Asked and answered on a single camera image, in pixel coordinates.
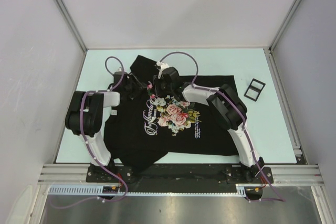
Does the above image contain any black floral print t-shirt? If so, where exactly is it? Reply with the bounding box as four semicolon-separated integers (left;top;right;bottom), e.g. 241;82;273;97
104;55;238;171

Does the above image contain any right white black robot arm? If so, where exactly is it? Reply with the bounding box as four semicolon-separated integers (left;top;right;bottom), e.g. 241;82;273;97
153;62;265;183

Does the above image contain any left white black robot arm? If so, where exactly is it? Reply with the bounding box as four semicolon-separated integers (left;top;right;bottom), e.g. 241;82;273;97
65;70;147;182

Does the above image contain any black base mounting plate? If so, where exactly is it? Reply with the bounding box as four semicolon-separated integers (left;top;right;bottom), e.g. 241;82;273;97
86;165;274;185

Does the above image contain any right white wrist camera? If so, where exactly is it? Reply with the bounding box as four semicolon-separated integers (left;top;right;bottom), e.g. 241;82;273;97
156;61;170;71

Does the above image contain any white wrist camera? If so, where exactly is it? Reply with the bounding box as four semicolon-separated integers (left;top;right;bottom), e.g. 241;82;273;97
156;61;170;71
114;67;128;78

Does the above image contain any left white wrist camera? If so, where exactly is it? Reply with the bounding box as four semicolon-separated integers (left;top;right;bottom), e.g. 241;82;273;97
114;67;128;78

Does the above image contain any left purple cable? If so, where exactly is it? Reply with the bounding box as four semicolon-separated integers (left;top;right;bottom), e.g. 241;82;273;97
49;56;129;210

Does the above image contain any purple cable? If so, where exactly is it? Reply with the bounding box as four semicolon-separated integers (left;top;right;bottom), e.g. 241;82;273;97
49;56;129;210
160;51;286;202

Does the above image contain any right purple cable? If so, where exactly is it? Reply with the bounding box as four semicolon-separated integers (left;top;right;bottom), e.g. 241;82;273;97
160;51;286;202

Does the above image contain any small black frame stand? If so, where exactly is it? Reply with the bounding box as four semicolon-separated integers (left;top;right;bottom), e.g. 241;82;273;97
244;78;266;102

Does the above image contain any left aluminium corner post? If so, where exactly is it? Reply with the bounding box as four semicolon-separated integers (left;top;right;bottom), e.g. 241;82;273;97
53;0;88;53

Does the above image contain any aluminium corner post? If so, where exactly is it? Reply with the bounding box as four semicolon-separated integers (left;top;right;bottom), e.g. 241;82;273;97
53;0;88;53
268;0;303;52

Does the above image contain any white slotted cable duct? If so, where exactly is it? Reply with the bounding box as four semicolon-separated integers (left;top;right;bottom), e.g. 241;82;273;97
48;185;263;198

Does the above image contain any right aluminium side rail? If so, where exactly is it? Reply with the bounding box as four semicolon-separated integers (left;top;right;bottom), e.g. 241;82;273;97
264;48;306;164

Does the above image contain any aluminium front rail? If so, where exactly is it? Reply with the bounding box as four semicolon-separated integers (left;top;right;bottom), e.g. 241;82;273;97
38;164;324;186

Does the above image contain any right aluminium corner post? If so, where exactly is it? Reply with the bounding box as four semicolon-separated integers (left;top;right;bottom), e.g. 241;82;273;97
268;0;303;52

